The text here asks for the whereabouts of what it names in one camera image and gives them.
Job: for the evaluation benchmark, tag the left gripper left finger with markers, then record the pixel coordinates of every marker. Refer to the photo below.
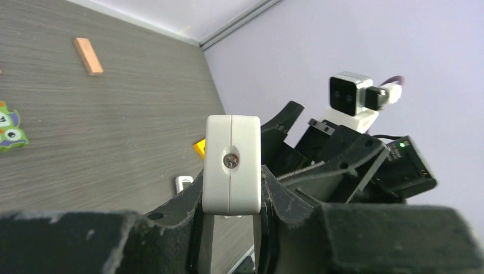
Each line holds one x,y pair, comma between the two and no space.
181,220

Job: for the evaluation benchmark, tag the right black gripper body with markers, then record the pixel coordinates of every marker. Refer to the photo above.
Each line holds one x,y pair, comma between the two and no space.
336,164

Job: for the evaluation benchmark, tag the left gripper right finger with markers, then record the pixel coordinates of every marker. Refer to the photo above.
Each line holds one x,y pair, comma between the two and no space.
293,235

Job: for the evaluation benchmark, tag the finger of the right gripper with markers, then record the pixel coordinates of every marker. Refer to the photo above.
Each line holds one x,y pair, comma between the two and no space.
275,131

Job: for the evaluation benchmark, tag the white remote control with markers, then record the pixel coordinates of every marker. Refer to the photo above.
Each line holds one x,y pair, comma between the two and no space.
182,182
232,167

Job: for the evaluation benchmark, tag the green owl toy block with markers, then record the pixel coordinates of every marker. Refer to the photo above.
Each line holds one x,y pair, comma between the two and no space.
12,136

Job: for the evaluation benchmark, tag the orange wooden block right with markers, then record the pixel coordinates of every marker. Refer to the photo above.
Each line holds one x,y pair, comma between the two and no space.
88,56

